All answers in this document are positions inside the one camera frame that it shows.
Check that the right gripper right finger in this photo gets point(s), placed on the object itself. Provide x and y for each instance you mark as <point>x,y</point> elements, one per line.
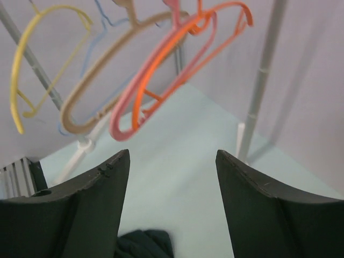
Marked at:
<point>268,218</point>

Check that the blue wire hanger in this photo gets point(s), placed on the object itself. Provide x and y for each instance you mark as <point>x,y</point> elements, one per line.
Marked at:
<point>105,19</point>

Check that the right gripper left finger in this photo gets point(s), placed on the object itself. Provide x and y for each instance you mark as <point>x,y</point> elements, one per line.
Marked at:
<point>77,218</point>

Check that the beige hanger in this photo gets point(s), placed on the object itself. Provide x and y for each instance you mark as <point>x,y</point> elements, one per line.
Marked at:
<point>137,26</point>

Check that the yellow hanger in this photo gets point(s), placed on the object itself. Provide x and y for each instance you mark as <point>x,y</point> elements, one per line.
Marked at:
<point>19,53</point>

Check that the pink hanger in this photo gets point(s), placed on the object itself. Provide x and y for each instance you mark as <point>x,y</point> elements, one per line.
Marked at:
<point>128,95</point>

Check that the orange hanger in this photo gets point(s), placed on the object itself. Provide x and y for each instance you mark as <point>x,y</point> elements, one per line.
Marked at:
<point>194,25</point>

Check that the white cable duct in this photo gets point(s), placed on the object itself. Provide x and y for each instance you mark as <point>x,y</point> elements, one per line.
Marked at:
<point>16,180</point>

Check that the dark navy shorts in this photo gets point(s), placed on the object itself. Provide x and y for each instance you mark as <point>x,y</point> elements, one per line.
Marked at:
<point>144,243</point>

